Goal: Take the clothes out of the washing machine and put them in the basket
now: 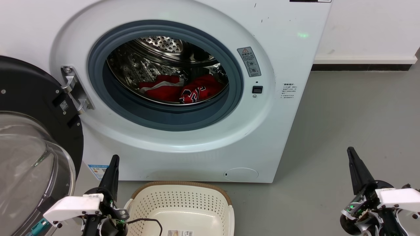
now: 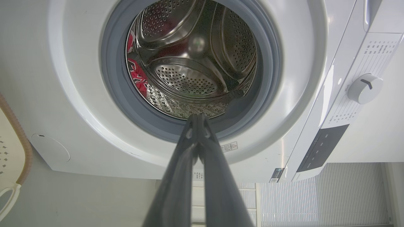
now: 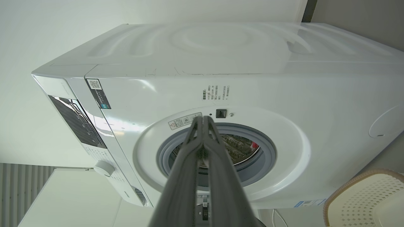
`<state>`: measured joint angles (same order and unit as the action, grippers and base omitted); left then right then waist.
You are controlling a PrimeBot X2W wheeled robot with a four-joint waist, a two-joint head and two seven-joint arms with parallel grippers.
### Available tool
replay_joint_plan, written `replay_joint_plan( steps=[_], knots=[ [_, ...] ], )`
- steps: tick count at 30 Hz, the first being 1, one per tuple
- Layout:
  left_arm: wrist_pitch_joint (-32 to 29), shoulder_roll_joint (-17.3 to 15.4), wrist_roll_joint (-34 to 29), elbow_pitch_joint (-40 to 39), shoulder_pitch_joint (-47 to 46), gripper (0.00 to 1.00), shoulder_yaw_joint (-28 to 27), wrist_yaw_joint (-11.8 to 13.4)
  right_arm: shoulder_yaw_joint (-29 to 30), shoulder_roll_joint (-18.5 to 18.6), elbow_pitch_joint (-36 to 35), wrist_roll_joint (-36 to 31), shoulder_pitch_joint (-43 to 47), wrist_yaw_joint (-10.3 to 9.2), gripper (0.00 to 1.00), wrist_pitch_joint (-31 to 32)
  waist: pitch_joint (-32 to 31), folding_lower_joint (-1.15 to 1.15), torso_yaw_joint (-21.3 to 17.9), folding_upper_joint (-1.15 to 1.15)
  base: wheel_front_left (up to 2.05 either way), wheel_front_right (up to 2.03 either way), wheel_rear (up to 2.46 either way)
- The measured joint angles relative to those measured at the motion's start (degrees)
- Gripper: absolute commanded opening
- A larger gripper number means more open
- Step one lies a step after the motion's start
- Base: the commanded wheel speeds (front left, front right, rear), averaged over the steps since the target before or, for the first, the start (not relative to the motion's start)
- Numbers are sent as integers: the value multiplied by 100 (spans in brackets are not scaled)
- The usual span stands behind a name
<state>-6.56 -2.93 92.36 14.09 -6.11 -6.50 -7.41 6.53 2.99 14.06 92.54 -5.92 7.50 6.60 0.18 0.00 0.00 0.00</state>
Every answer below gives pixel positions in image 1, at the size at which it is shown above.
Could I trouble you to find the blue energy label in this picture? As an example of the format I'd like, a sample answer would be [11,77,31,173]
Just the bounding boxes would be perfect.
[87,164,110,180]

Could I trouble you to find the white front-load washing machine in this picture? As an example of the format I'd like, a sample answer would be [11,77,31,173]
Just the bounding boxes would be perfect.
[0,0,332,183]

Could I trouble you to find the stainless steel washing machine drum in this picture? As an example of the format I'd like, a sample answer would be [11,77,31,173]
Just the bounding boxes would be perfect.
[106,36,229,106]

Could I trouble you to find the white wall baseboard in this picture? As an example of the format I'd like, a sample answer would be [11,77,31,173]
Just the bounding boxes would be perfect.
[311,54,418,71]

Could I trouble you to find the grey warning sticker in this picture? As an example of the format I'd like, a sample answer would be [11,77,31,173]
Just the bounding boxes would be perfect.
[237,47,262,78]

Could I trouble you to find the teal cable connector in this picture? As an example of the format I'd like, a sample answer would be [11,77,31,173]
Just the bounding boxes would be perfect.
[28,218,50,236]

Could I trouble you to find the red basketball jersey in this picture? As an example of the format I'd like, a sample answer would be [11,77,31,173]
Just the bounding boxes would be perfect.
[138,74,225,105]

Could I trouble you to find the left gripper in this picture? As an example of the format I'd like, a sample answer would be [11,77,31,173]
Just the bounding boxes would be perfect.
[82,155,129,236]

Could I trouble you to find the silver door hinge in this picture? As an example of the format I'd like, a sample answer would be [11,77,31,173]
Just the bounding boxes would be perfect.
[61,66,95,115]

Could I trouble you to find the black glass washer door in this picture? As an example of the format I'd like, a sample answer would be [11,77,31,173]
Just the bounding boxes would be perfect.
[0,55,84,236]

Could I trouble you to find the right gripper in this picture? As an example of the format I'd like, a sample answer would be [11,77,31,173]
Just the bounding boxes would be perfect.
[340,147,408,236]

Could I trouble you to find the round filter cover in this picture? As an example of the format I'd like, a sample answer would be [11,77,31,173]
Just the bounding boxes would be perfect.
[223,167,259,182]

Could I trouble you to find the thin black cable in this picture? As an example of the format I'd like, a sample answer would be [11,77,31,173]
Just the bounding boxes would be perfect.
[126,218,163,236]

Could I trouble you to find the white text sticker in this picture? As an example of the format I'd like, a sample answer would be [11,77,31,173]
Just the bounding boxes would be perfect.
[281,82,299,100]

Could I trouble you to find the grey rubber door gasket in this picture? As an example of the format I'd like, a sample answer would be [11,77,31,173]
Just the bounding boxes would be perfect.
[88,20,244,132]

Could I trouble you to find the cream perforated laundry basket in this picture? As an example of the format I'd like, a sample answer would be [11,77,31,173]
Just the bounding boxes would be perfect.
[124,181,235,236]

